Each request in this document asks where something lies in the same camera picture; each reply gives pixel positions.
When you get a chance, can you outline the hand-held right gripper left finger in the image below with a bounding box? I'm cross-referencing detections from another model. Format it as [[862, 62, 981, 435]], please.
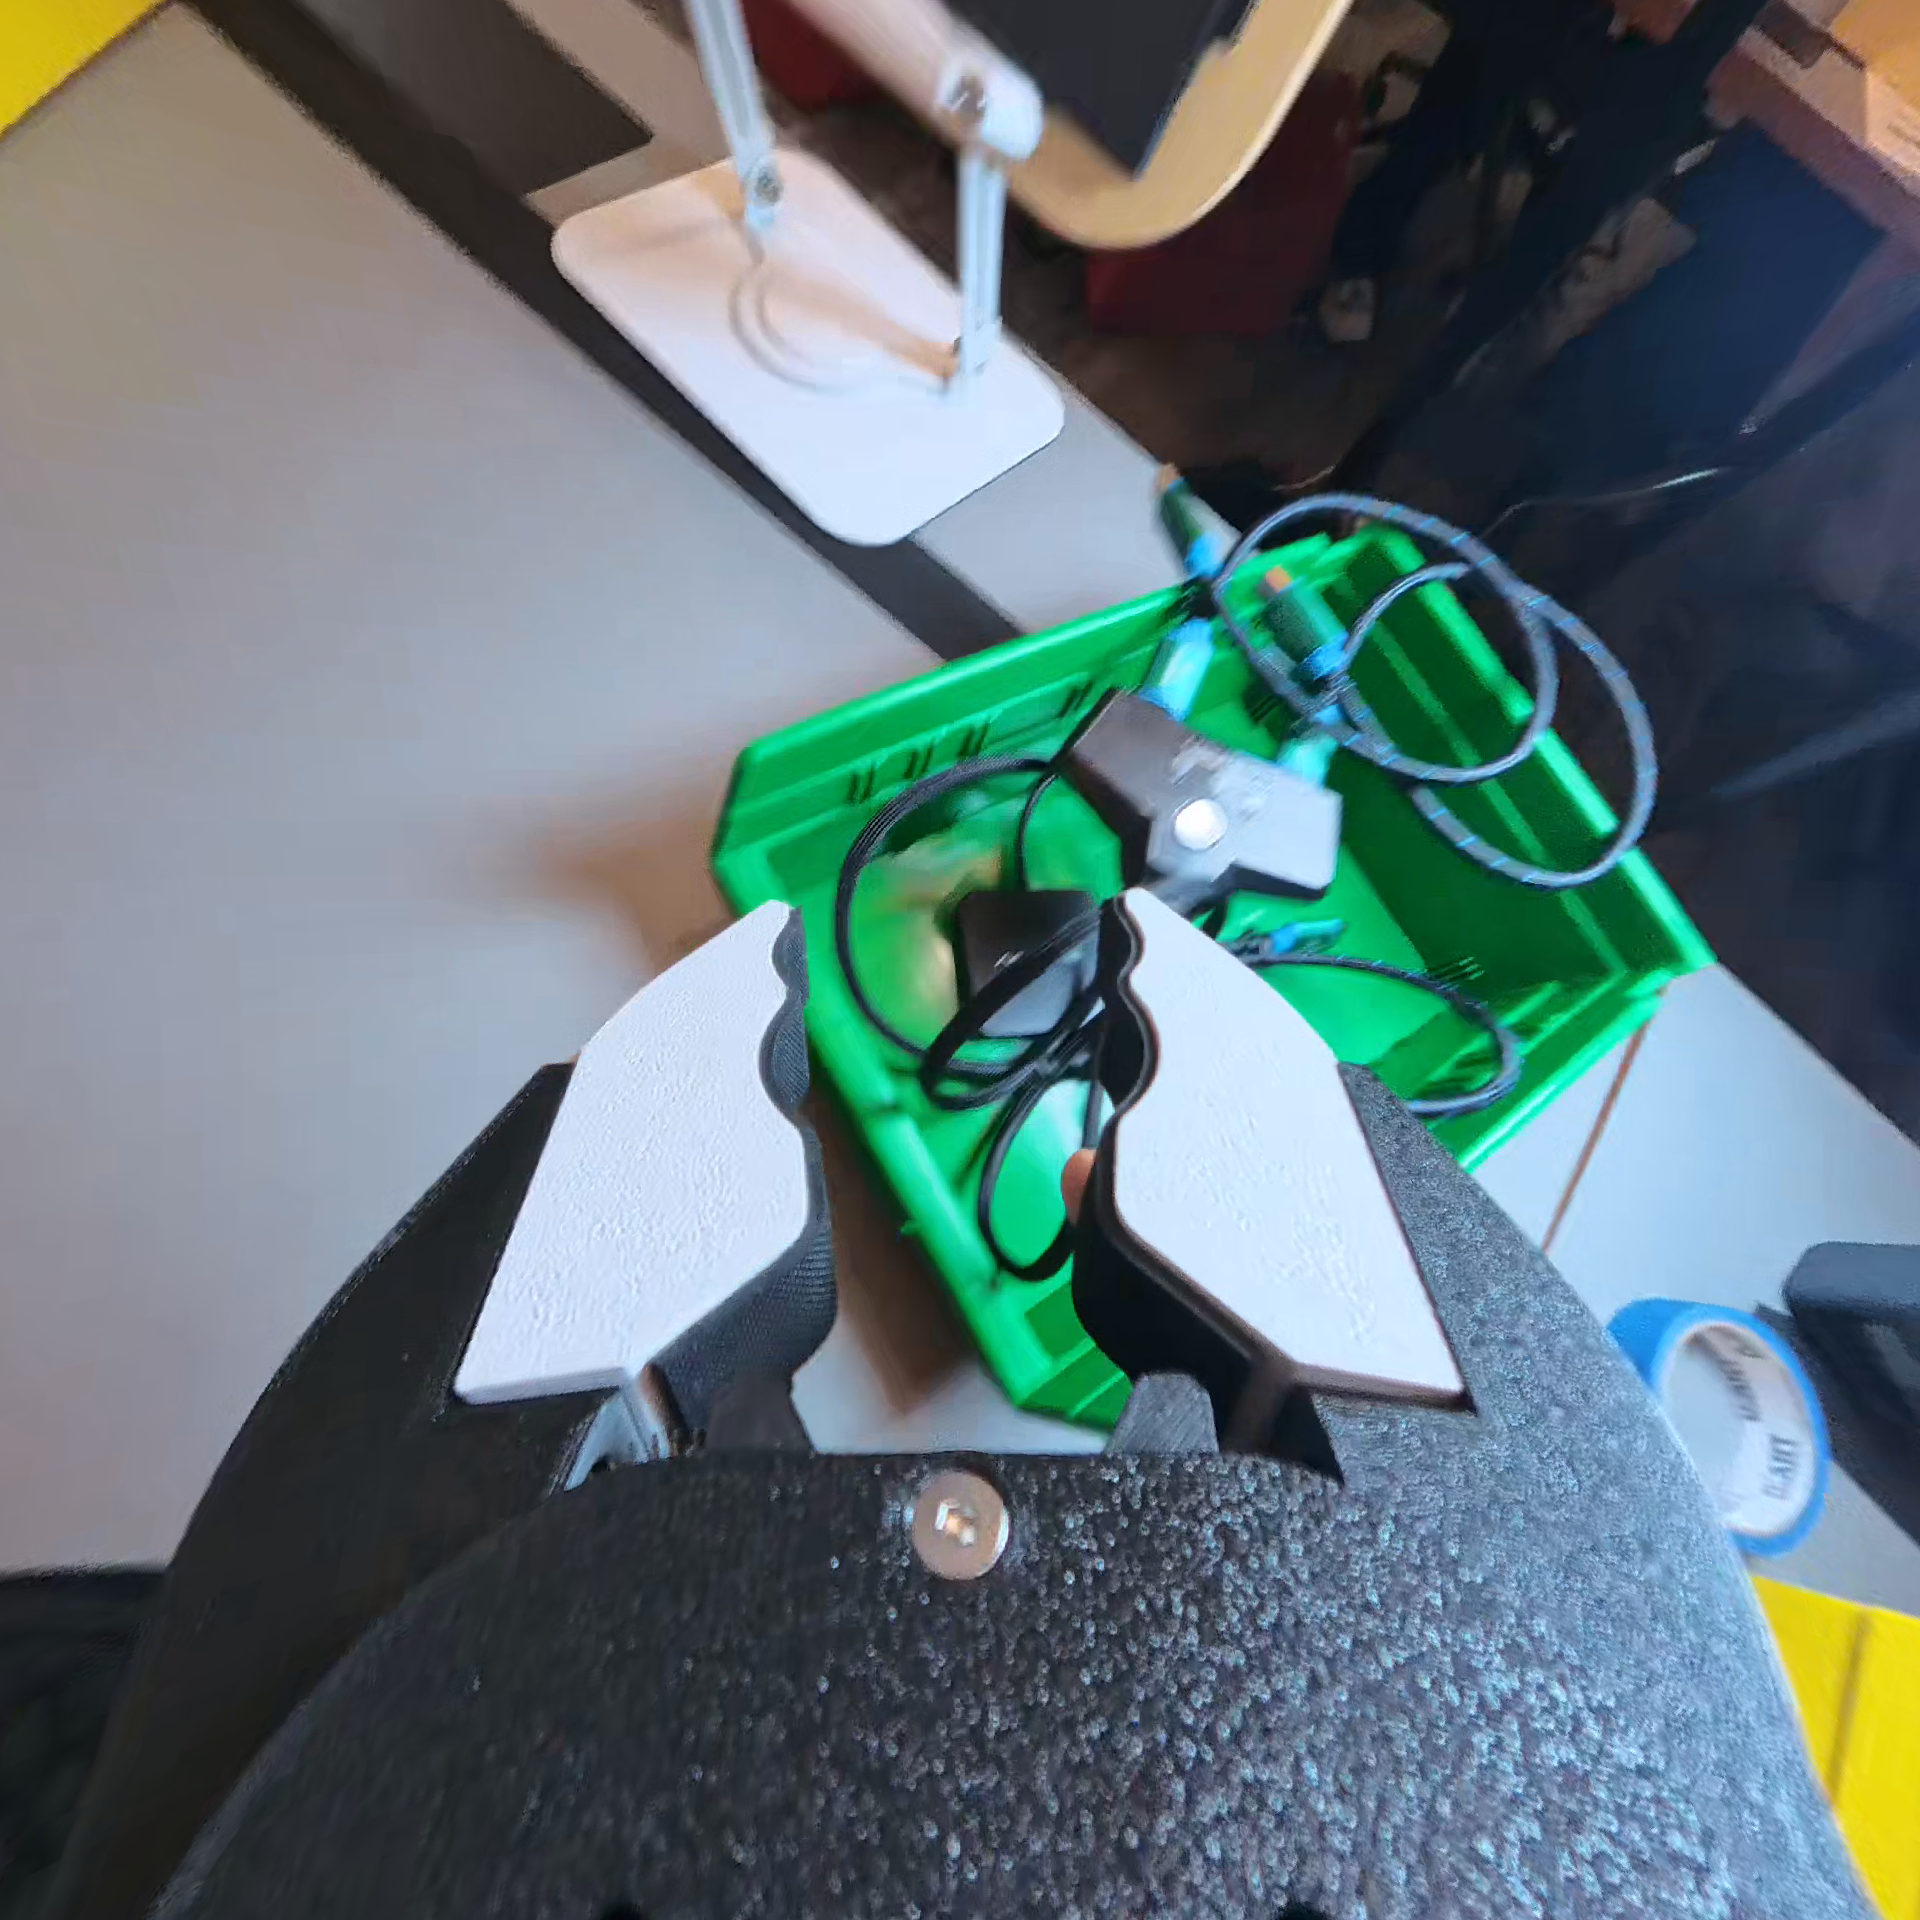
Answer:
[[455, 903, 836, 1450]]

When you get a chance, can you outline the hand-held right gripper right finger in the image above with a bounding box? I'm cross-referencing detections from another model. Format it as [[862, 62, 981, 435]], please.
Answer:
[[1071, 887, 1469, 1455]]

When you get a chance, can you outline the green plastic bin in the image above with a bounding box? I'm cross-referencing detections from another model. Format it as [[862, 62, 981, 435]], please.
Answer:
[[707, 525, 1716, 1432]]

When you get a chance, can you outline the small black device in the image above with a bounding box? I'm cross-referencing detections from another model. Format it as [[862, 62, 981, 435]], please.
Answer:
[[1784, 1240, 1920, 1502]]

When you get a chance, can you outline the small black adapter box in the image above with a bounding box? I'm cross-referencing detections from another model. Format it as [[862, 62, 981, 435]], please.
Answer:
[[955, 887, 1105, 1041]]

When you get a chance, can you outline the blue tape roll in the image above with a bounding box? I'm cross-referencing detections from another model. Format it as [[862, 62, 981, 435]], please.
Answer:
[[1608, 1298, 1833, 1559]]

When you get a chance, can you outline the white stand base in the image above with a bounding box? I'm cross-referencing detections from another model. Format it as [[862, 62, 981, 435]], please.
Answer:
[[547, 0, 1067, 548]]

